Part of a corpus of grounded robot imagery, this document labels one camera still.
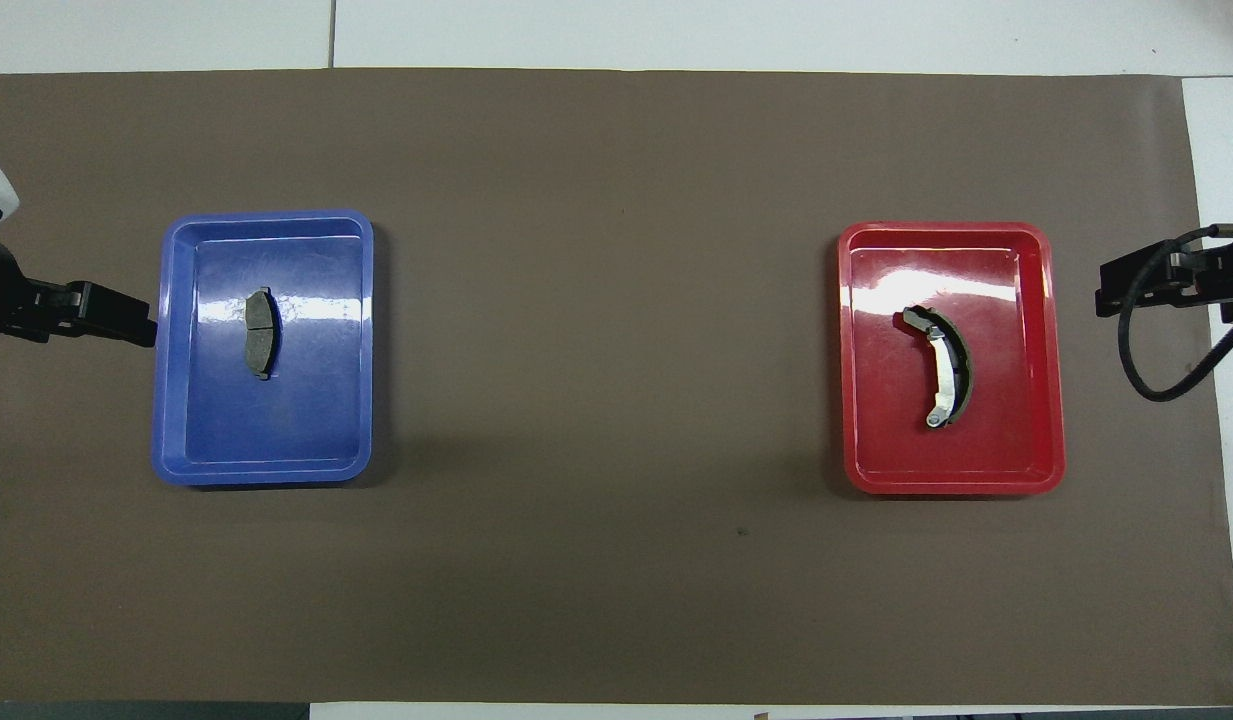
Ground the blue plastic tray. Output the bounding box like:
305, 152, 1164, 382
151, 209, 375, 487

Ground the dark grey brake pad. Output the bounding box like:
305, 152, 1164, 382
244, 287, 280, 381

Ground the brown table mat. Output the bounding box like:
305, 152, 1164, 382
0, 68, 1233, 706

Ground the red plastic tray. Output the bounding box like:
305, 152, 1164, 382
838, 221, 1067, 497

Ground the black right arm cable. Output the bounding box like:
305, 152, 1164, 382
1118, 225, 1233, 404

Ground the curved metal brake shoe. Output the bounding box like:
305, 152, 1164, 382
902, 306, 974, 430

